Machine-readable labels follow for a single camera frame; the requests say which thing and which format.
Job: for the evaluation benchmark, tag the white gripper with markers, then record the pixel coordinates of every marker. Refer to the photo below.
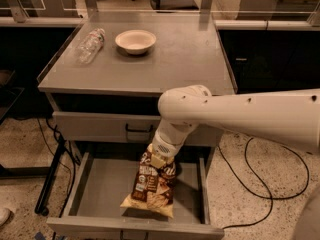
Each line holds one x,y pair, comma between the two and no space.
164,147

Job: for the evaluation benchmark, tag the brown sea salt chip bag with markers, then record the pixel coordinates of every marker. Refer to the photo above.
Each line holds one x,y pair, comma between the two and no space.
153,188

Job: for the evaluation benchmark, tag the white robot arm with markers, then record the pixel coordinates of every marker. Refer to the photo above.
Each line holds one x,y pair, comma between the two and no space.
263,176

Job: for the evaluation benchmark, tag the open middle grey drawer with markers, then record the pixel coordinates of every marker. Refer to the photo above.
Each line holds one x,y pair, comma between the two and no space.
120,198

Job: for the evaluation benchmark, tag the grey drawer cabinet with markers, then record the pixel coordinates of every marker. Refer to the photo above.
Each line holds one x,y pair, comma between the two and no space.
187,52

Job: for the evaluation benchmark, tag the closed upper grey drawer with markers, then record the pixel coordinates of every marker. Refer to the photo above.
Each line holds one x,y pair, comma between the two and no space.
99,127

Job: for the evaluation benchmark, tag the white paper bowl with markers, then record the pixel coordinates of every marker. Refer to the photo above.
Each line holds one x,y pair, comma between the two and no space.
136,42

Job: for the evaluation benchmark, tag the clear plastic water bottle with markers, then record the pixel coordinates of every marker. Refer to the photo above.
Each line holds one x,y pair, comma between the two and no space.
89,47

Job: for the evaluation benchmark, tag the white shoe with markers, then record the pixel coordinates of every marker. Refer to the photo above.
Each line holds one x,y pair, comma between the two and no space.
4,215

